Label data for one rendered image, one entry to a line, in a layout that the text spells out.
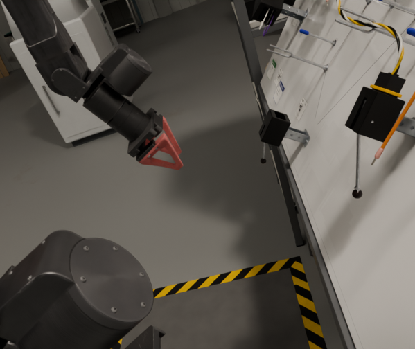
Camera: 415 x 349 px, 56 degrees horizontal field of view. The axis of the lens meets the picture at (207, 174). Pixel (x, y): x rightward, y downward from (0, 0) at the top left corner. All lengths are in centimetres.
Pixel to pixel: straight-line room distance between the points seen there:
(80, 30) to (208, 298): 259
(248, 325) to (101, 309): 154
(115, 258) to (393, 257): 40
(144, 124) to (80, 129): 328
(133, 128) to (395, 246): 45
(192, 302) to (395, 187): 144
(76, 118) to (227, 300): 260
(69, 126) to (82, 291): 379
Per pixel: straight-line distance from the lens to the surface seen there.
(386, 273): 57
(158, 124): 71
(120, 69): 67
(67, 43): 69
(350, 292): 63
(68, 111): 393
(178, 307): 191
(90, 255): 24
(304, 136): 89
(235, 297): 184
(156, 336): 34
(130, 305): 23
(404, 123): 57
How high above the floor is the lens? 138
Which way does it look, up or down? 31 degrees down
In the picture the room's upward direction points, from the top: 21 degrees counter-clockwise
